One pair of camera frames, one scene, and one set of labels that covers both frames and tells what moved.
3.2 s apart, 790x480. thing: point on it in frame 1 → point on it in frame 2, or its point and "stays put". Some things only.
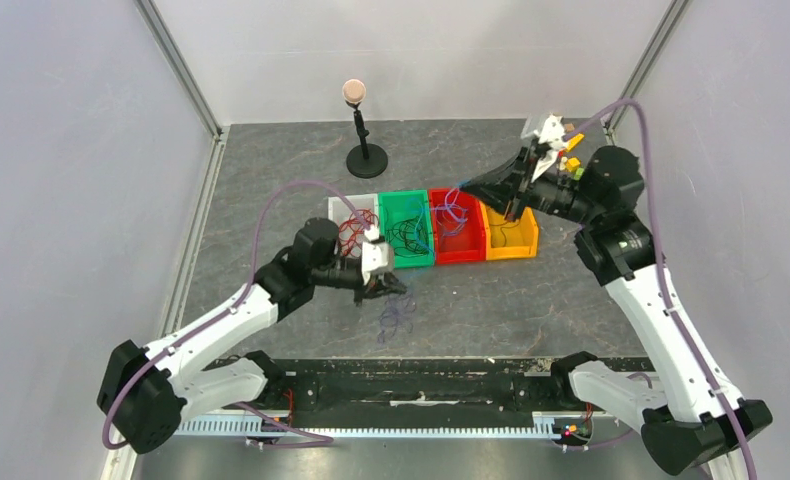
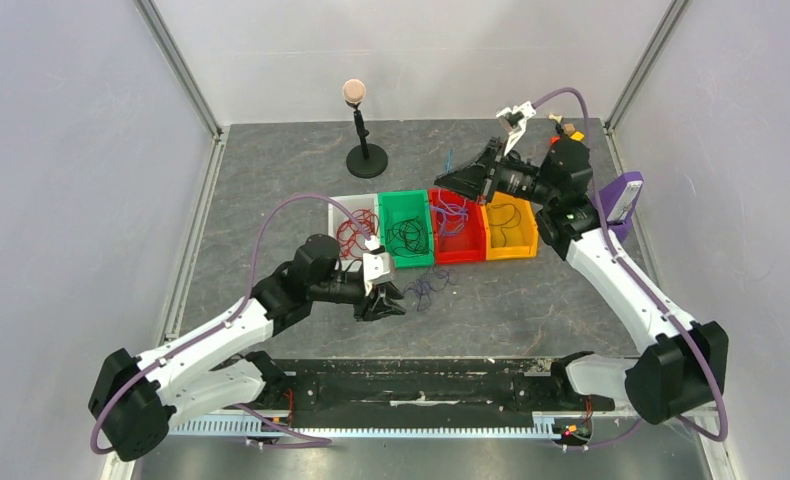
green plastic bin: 405,221 stays put
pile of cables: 411,237 stays put
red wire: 351,230 stays put
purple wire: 398,308 → 433,280
